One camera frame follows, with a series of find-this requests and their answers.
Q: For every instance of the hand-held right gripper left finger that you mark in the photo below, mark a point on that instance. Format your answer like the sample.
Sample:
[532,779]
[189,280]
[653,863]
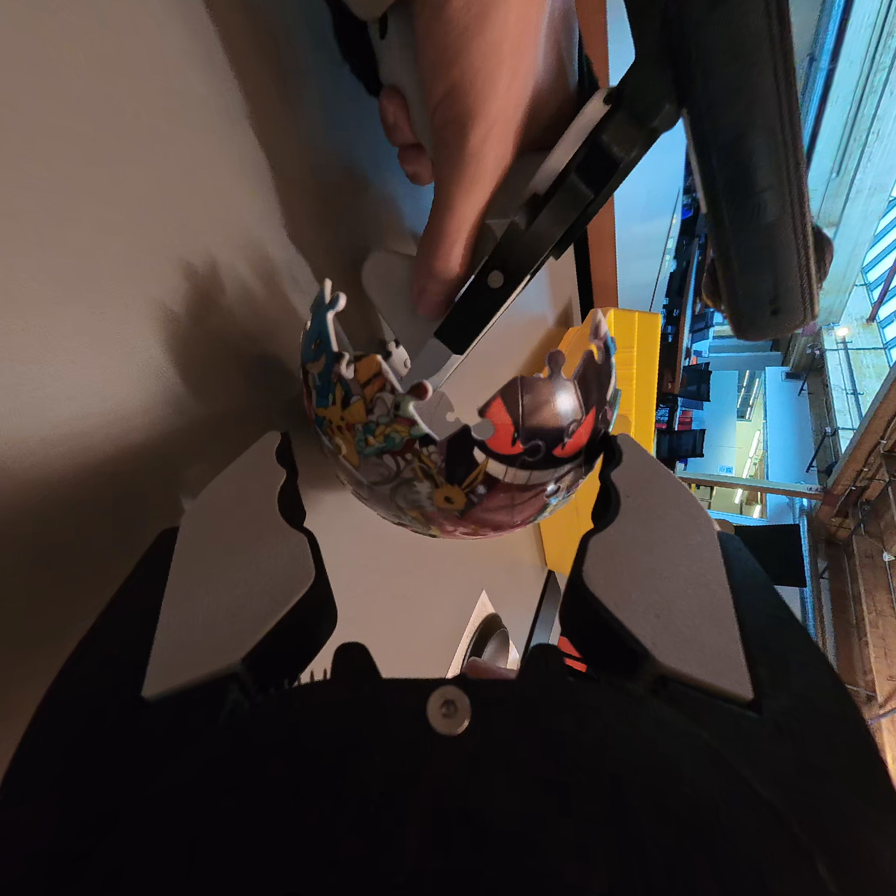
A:
[231,567]

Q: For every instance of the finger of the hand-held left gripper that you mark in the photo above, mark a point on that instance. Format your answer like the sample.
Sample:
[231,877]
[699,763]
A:
[388,280]
[441,357]

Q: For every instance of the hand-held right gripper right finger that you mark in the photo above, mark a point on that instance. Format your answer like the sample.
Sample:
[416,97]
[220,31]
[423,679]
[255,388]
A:
[665,567]

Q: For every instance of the half-built puzzle ball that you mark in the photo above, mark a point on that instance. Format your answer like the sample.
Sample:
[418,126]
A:
[518,448]

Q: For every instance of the person's left hand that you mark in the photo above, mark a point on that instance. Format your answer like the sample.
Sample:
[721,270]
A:
[490,105]

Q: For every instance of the black square panel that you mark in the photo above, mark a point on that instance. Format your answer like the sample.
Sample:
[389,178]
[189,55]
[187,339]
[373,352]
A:
[770,556]

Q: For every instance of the pale wooden beam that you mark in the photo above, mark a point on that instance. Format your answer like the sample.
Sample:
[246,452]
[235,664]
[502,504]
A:
[756,486]

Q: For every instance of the grey flat slab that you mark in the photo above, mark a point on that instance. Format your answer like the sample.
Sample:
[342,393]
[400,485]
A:
[546,609]

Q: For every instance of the dark padded object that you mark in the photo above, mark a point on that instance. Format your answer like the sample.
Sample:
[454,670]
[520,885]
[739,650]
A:
[756,175]

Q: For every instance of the printed instruction sheet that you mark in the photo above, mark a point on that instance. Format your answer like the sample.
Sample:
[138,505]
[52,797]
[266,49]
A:
[483,616]

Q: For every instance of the yellow plastic bin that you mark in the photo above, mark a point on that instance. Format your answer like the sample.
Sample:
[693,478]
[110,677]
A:
[633,364]

